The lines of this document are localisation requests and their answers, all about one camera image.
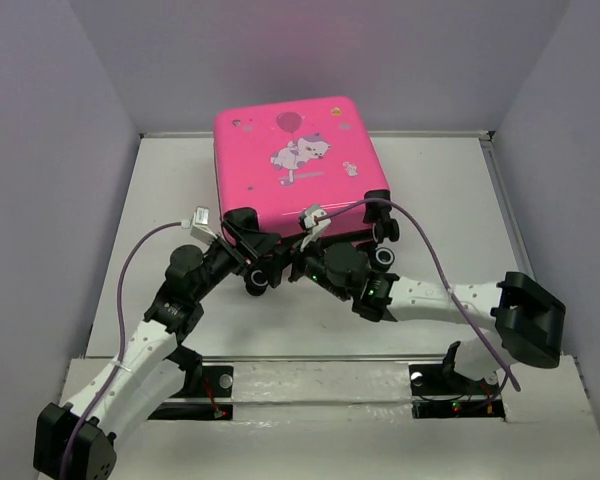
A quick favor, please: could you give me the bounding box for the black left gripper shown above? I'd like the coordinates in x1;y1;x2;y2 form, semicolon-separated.
191;219;281;302

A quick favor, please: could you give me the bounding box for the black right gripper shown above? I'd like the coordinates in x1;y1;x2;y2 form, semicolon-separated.
257;230;351;302

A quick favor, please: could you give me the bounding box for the pink hard-shell suitcase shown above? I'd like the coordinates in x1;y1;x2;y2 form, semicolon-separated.
213;97;399;246

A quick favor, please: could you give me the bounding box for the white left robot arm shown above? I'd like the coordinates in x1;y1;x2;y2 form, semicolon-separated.
33;221;280;479

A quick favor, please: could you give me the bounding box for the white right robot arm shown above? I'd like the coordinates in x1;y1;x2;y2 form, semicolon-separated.
290;243;566;392

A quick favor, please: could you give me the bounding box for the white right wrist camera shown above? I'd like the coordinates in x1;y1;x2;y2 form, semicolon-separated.
300;204;331;252

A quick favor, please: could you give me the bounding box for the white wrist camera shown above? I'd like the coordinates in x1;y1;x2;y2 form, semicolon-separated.
180;206;219;245
300;204;331;252

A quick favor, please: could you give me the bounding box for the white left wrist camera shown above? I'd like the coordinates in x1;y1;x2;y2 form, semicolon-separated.
180;206;219;245

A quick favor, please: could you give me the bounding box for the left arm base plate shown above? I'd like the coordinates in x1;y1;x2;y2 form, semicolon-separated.
148;364;234;421

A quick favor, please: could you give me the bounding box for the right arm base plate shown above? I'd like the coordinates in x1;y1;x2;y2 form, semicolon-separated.
409;341;506;420

